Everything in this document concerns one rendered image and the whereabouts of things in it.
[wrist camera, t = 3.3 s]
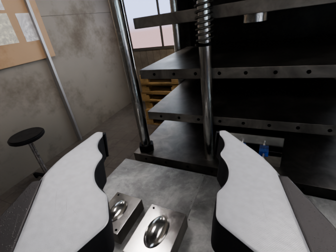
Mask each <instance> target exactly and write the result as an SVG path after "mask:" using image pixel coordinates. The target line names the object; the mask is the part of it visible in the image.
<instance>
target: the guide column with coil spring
mask: <svg viewBox="0 0 336 252"><path fill-rule="evenodd" d="M205 1H209V0H196V4H198V3H202V2H205ZM210 6H211V3H206V4H203V5H199V6H197V7H196V9H197V10H200V9H204V8H207V7H210ZM209 13H211V9H208V10H204V11H200V12H197V16H201V15H205V14H209ZM209 19H211V15H209V16H205V17H202V18H198V19H197V22H202V21H205V20H209ZM209 25H211V21H210V22H206V23H202V24H198V25H197V27H198V28H201V27H206V26H209ZM209 31H211V27H210V28H206V29H202V30H198V34H201V33H205V32H209ZM211 36H212V33H209V34H205V35H201V36H198V39H204V38H208V37H211ZM211 41H212V39H208V40H204V41H199V42H198V43H199V44H202V43H209V42H211ZM199 63H200V81H201V99H202V117H203V134H204V152H205V159H206V160H209V161H211V160H214V159H215V155H214V152H215V139H214V103H213V68H212V46H211V45H210V46H203V47H199Z"/></svg>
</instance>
